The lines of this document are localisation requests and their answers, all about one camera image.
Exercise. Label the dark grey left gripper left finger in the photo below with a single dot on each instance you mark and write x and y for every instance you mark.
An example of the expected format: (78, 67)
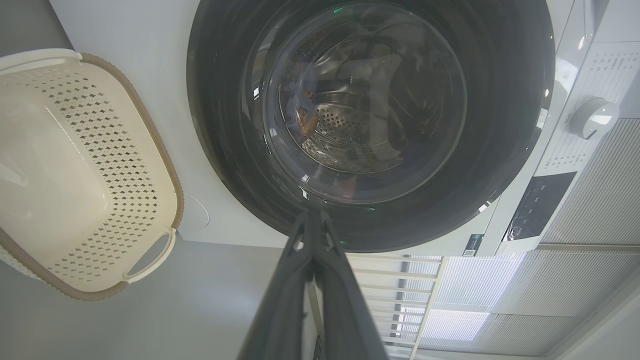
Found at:
(280, 310)

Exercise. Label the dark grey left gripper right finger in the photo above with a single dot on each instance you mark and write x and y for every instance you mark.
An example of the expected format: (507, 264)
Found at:
(345, 320)

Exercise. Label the blue orange cartoon garment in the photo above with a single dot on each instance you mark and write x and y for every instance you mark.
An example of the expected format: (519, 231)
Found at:
(303, 122)

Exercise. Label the glass washing machine door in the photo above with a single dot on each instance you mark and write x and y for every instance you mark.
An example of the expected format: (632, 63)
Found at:
(225, 125)

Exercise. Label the dark washing machine display panel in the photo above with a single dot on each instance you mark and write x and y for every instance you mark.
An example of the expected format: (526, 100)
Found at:
(540, 205)

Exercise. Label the white front-load washing machine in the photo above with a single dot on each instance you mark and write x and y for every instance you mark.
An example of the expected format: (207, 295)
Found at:
(150, 30)

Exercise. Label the white washing machine control dial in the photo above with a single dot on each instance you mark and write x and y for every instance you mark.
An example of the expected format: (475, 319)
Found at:
(592, 117)

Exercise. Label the round white filter cover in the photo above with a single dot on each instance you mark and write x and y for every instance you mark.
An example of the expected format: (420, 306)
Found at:
(197, 215)

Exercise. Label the black QR code sticker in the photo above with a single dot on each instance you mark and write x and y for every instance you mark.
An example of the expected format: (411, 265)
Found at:
(472, 245)

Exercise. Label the cream perforated laundry basket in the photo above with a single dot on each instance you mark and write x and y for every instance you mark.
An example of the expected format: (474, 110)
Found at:
(50, 175)

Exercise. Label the white window blinds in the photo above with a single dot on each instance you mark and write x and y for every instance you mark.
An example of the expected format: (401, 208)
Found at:
(590, 200)

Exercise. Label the white railing frame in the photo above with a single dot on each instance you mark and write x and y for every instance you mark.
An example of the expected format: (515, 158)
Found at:
(395, 274)

